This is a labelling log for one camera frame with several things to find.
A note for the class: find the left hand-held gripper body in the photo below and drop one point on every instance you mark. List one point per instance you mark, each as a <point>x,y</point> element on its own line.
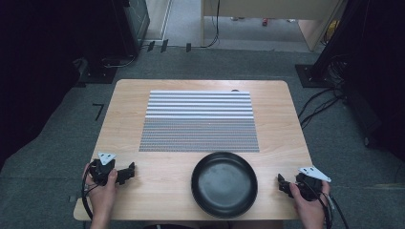
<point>102,170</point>

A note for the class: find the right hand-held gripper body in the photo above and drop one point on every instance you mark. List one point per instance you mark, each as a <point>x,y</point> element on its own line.
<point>310,183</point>

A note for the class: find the person's right hand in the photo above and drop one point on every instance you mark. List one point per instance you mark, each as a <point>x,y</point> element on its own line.
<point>307,206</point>

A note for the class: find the person's left hand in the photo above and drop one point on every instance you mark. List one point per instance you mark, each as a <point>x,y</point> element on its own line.
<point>102,197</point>

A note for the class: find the black round plate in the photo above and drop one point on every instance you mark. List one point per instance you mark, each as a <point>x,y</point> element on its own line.
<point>224,185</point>

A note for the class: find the grey striped placemat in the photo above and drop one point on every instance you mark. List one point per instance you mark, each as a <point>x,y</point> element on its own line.
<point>200,124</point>

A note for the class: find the black stand base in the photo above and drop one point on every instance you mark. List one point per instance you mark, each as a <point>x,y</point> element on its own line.
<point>98,71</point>

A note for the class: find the dark glass-front cabinet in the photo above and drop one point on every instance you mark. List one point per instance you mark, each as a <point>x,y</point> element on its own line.
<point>137,19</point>

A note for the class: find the yellow object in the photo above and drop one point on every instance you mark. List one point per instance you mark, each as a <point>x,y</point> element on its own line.
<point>332,29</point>

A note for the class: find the small red object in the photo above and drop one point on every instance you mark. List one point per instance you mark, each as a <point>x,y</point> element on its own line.
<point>265,21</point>

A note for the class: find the light wooden desk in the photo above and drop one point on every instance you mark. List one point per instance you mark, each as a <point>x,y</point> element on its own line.
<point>270,9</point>

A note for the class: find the black stand with base plate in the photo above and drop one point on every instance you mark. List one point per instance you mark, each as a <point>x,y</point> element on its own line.
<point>318,68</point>

